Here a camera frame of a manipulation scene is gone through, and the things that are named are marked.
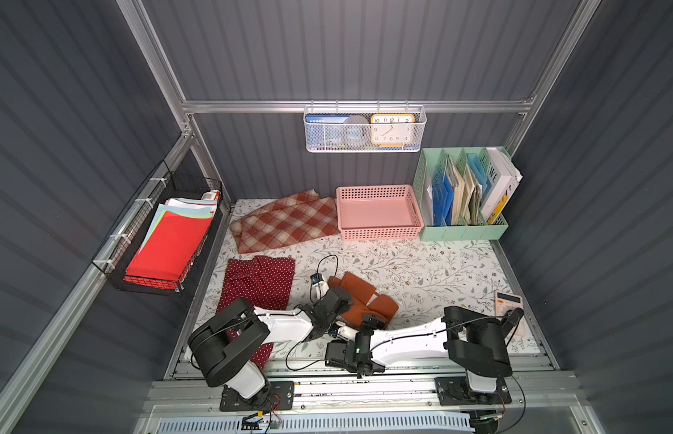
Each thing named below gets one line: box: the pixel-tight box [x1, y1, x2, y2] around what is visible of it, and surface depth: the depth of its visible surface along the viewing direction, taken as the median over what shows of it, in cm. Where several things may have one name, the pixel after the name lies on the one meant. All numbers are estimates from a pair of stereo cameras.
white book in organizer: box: [478, 146, 523, 225], surface depth 101 cm
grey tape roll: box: [341, 114, 372, 149], surface depth 89 cm
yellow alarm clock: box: [370, 113, 416, 149], surface depth 90 cm
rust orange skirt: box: [327, 272, 399, 329], surface depth 93 cm
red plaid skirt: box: [228, 188, 341, 255], surface depth 114 cm
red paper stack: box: [124, 198, 218, 282], surface depth 76 cm
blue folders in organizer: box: [432, 172, 455, 227], surface depth 103 cm
